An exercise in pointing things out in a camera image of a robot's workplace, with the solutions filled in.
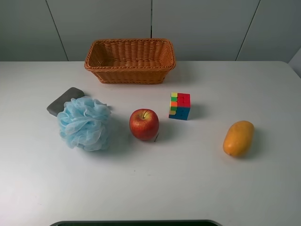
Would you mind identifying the light blue bath loofah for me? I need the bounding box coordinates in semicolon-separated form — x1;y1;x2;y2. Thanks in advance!
57;97;111;152

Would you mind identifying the red apple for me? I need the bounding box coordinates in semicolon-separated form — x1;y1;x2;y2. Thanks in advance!
129;109;159;141

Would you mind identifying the orange wicker basket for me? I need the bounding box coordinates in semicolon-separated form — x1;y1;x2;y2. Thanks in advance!
84;38;176;84

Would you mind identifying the colourful puzzle cube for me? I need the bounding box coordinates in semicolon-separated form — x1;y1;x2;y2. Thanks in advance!
168;92;191;121

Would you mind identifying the yellow orange mango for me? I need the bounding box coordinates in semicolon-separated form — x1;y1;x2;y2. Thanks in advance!
223;121;254;157

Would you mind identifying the grey rectangular eraser block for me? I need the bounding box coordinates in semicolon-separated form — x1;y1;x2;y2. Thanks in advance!
47;87;85;117

